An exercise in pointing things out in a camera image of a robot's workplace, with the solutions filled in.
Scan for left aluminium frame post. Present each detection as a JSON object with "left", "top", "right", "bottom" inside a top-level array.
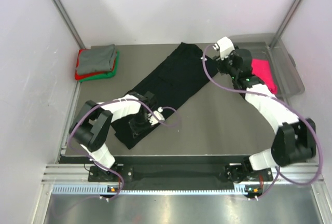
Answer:
[{"left": 51, "top": 0, "right": 86, "bottom": 49}]

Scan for clear plastic bin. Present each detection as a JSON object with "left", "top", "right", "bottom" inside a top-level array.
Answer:
[{"left": 229, "top": 33, "right": 305, "bottom": 101}]

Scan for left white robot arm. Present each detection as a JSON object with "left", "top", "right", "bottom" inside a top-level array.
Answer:
[{"left": 69, "top": 92, "right": 165, "bottom": 181}]

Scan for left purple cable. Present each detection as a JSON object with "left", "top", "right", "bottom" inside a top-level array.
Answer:
[{"left": 66, "top": 99, "right": 181, "bottom": 199}]

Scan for folded green t shirt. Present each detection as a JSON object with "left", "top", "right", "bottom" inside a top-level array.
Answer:
[{"left": 79, "top": 50, "right": 121, "bottom": 83}]

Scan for aluminium rail frame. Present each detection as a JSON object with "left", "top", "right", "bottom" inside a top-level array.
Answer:
[{"left": 32, "top": 163, "right": 331, "bottom": 223}]

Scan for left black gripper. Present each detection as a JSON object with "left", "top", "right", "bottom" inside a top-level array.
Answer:
[{"left": 129, "top": 113, "right": 154, "bottom": 138}]

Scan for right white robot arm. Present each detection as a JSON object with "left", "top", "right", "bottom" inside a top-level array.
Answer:
[{"left": 213, "top": 47, "right": 316, "bottom": 180}]

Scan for pink t shirt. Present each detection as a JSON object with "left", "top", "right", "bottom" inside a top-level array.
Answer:
[{"left": 252, "top": 59, "right": 278, "bottom": 94}]

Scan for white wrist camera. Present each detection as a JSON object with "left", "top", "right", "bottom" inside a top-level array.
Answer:
[
  {"left": 213, "top": 36, "right": 235, "bottom": 60},
  {"left": 148, "top": 107, "right": 165, "bottom": 126}
]

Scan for folded red t shirt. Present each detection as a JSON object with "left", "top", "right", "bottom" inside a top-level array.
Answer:
[{"left": 74, "top": 49, "right": 117, "bottom": 81}]

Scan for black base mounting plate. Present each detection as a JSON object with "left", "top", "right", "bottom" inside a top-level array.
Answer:
[{"left": 88, "top": 155, "right": 273, "bottom": 190}]

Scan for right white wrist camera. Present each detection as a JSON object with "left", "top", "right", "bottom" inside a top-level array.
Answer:
[{"left": 213, "top": 36, "right": 235, "bottom": 60}]

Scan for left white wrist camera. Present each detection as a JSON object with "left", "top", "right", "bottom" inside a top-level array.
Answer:
[{"left": 148, "top": 107, "right": 165, "bottom": 126}]

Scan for folded grey t shirt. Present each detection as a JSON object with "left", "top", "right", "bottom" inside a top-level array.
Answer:
[{"left": 76, "top": 44, "right": 117, "bottom": 75}]

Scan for right aluminium frame post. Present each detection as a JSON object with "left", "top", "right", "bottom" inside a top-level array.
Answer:
[{"left": 269, "top": 0, "right": 303, "bottom": 49}]

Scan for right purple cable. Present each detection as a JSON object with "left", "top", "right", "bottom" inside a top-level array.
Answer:
[{"left": 202, "top": 44, "right": 323, "bottom": 201}]

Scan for black t shirt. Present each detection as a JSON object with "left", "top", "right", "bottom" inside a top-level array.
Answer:
[{"left": 112, "top": 43, "right": 218, "bottom": 149}]

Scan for purple cable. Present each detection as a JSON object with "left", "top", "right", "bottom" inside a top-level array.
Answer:
[
  {"left": 66, "top": 99, "right": 181, "bottom": 199},
  {"left": 202, "top": 44, "right": 323, "bottom": 201}
]

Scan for slotted cable duct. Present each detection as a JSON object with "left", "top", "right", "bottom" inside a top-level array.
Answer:
[{"left": 52, "top": 184, "right": 260, "bottom": 195}]

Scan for aluminium frame post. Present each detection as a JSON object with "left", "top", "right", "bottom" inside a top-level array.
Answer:
[
  {"left": 269, "top": 0, "right": 303, "bottom": 49},
  {"left": 51, "top": 0, "right": 86, "bottom": 49}
]

